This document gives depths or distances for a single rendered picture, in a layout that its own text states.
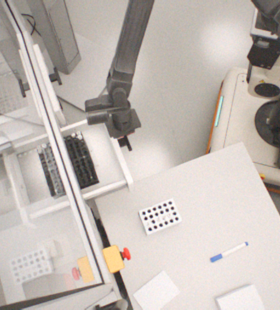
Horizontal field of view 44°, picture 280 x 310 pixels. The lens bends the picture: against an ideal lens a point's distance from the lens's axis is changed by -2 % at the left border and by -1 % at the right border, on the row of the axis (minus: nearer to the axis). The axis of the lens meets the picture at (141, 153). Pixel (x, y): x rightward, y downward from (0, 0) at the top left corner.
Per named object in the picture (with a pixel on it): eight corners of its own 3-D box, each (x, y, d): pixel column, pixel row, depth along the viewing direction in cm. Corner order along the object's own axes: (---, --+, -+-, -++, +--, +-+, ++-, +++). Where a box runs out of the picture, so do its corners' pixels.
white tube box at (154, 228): (171, 200, 120) (172, 197, 117) (181, 222, 118) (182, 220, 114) (138, 212, 119) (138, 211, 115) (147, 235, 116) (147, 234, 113)
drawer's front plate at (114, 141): (105, 117, 124) (102, 103, 114) (134, 191, 116) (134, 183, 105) (101, 118, 124) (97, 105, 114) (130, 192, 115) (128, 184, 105)
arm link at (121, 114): (132, 111, 94) (128, 93, 96) (106, 115, 93) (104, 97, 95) (133, 122, 100) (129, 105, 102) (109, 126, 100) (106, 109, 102)
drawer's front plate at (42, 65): (45, 60, 132) (37, 43, 122) (66, 124, 124) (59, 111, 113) (40, 62, 132) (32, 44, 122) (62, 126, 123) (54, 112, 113)
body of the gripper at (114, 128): (103, 121, 107) (100, 110, 101) (134, 110, 109) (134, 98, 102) (110, 139, 105) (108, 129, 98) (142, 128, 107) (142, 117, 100)
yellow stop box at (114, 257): (119, 244, 108) (117, 243, 101) (127, 267, 106) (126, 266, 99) (103, 250, 107) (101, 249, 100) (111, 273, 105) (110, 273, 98)
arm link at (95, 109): (125, 89, 88) (121, 73, 95) (80, 96, 88) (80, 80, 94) (130, 126, 96) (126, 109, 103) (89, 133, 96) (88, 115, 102)
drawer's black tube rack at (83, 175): (83, 138, 120) (80, 131, 114) (100, 184, 114) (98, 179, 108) (22, 160, 117) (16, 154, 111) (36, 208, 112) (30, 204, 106)
